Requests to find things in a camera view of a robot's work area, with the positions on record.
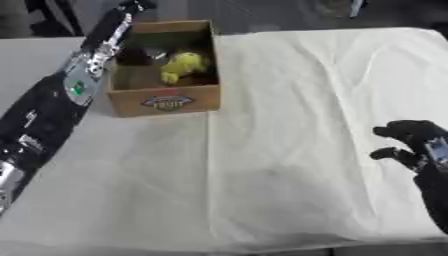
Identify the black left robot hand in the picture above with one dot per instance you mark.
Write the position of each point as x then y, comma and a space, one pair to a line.
108, 30

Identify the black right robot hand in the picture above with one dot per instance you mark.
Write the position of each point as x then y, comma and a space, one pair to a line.
433, 186

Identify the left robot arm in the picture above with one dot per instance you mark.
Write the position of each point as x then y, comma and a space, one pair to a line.
44, 113

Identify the dark object in box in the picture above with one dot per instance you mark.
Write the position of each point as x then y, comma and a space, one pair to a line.
134, 56

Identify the tan cardboard box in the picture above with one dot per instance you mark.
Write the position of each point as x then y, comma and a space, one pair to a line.
166, 101

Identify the black chair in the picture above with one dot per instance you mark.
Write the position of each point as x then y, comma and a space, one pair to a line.
52, 20

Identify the yellow soft toy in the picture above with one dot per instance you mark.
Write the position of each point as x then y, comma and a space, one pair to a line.
184, 63

